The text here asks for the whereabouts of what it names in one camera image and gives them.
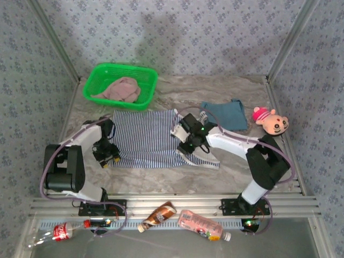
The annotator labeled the blue white striped tank top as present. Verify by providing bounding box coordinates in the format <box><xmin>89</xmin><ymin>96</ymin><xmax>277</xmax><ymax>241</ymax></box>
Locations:
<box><xmin>111</xmin><ymin>108</ymin><xmax>221</xmax><ymax>172</ymax></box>

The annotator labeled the pink ribbed tank top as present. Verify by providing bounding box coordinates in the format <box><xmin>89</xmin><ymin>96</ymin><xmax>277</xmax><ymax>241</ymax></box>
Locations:
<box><xmin>90</xmin><ymin>76</ymin><xmax>142</xmax><ymax>103</ymax></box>

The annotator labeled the green plastic basket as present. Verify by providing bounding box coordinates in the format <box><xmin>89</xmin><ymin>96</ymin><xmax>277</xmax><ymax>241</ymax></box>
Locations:
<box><xmin>82</xmin><ymin>62</ymin><xmax>159</xmax><ymax>111</ymax></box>

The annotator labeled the small black controller board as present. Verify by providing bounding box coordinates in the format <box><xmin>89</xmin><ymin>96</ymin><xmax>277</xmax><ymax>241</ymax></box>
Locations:
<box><xmin>240</xmin><ymin>218</ymin><xmax>261</xmax><ymax>233</ymax></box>
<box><xmin>90</xmin><ymin>219</ymin><xmax>112</xmax><ymax>228</ymax></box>

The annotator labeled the brown drink bottle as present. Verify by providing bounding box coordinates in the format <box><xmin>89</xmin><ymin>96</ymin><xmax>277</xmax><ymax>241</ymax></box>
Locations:
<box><xmin>137</xmin><ymin>200</ymin><xmax>177</xmax><ymax>233</ymax></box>

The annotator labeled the clear cola bottle red label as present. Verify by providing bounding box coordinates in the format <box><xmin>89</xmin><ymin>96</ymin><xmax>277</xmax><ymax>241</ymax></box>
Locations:
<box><xmin>25</xmin><ymin>219</ymin><xmax>92</xmax><ymax>249</ymax></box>

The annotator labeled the pink plush toy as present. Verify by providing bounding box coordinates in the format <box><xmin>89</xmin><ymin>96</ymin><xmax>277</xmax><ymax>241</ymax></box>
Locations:
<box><xmin>252</xmin><ymin>106</ymin><xmax>290</xmax><ymax>137</ymax></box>

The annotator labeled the pink drink bottle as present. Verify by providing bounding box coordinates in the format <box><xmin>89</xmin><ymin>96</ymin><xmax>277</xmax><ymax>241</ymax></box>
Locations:
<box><xmin>177</xmin><ymin>209</ymin><xmax>232</xmax><ymax>242</ymax></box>

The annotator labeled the aluminium table side rail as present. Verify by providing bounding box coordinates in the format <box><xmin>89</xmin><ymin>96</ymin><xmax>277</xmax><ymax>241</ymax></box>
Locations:
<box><xmin>40</xmin><ymin>77</ymin><xmax>83</xmax><ymax>197</ymax></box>
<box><xmin>266</xmin><ymin>77</ymin><xmax>309</xmax><ymax>197</ymax></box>

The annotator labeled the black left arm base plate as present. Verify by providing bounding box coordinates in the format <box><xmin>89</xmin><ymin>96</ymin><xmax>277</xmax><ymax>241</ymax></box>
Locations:
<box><xmin>77</xmin><ymin>198</ymin><xmax>127</xmax><ymax>217</ymax></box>

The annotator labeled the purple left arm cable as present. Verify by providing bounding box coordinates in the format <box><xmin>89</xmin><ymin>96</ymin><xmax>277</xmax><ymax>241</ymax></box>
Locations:
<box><xmin>39</xmin><ymin>114</ymin><xmax>128</xmax><ymax>239</ymax></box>

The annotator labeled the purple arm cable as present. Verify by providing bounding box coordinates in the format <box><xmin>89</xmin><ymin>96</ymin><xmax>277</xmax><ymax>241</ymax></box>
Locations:
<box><xmin>39</xmin><ymin>114</ymin><xmax>128</xmax><ymax>239</ymax></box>
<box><xmin>170</xmin><ymin>106</ymin><xmax>296</xmax><ymax>236</ymax></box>

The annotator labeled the grey slotted cable duct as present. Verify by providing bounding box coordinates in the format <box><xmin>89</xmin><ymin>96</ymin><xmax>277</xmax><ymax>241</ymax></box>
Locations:
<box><xmin>39</xmin><ymin>218</ymin><xmax>260</xmax><ymax>232</ymax></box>

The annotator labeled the aluminium front rail frame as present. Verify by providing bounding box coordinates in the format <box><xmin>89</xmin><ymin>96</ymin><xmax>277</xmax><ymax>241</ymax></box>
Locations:
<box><xmin>28</xmin><ymin>192</ymin><xmax>322</xmax><ymax>218</ymax></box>

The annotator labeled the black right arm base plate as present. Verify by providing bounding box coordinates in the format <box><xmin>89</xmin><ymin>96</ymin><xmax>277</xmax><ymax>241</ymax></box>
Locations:
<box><xmin>220</xmin><ymin>198</ymin><xmax>271</xmax><ymax>217</ymax></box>

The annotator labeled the aluminium corner post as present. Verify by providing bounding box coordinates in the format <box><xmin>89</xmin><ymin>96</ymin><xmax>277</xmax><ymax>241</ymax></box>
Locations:
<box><xmin>265</xmin><ymin>0</ymin><xmax>323</xmax><ymax>81</ymax></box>
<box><xmin>25</xmin><ymin>0</ymin><xmax>83</xmax><ymax>83</ymax></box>

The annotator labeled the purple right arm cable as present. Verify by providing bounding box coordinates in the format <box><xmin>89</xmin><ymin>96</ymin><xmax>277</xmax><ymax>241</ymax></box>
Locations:
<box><xmin>170</xmin><ymin>106</ymin><xmax>296</xmax><ymax>236</ymax></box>

